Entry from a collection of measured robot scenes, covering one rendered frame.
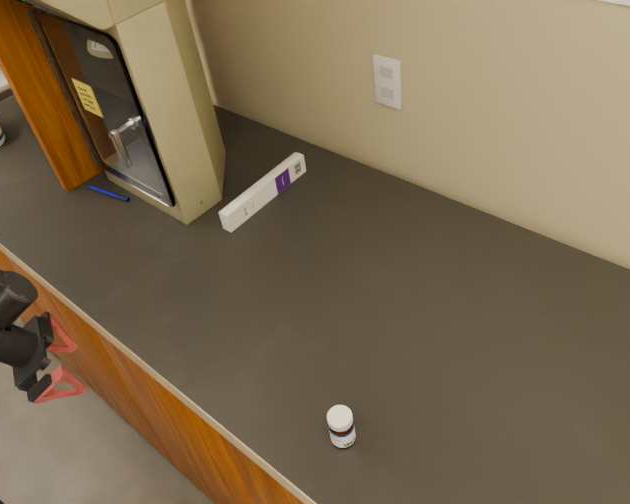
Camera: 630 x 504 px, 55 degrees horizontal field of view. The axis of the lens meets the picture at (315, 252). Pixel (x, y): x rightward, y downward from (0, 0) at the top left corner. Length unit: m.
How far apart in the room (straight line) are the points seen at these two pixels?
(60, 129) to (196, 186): 0.39
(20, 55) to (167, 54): 0.39
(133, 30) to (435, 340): 0.77
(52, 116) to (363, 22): 0.76
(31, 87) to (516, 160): 1.07
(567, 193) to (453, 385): 0.45
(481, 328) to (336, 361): 0.26
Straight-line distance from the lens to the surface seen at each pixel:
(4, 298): 0.94
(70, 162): 1.66
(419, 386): 1.05
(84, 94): 1.44
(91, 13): 1.17
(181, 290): 1.28
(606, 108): 1.15
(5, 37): 1.52
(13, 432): 2.50
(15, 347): 1.00
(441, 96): 1.30
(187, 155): 1.36
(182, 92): 1.31
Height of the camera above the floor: 1.82
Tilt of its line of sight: 43 degrees down
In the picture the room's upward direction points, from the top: 10 degrees counter-clockwise
